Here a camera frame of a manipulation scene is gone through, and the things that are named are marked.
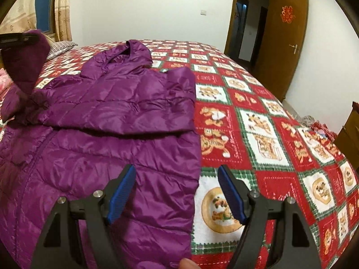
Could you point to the red patchwork bedspread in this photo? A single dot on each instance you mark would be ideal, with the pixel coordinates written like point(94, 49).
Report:
point(239, 124)

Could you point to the beige left curtain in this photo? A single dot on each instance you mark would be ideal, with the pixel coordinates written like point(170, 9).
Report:
point(20, 18)

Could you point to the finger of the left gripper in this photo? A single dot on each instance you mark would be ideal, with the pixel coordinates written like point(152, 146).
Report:
point(8, 40)

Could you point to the pink folded blanket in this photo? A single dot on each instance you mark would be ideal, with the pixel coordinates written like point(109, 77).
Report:
point(5, 80)

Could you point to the beige right curtain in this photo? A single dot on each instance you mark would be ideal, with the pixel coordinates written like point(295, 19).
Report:
point(62, 20)

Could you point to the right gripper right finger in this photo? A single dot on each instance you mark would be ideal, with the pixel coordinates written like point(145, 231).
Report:
point(292, 244)

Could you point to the purple down jacket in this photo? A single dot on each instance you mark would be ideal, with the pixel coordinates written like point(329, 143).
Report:
point(72, 136)

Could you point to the brown wooden door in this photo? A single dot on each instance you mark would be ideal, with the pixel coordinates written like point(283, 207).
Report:
point(281, 45)

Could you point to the person's right hand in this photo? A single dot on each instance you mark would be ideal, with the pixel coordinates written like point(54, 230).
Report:
point(186, 263)

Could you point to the window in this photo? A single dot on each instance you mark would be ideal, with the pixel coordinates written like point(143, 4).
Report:
point(45, 14)

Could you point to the beige curtain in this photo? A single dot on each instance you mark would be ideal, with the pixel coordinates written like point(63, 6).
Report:
point(20, 18)
point(62, 20)

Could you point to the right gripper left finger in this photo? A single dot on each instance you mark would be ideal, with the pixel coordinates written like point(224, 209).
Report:
point(59, 244)

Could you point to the grey striped pillow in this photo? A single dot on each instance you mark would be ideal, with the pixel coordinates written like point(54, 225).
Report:
point(59, 48)

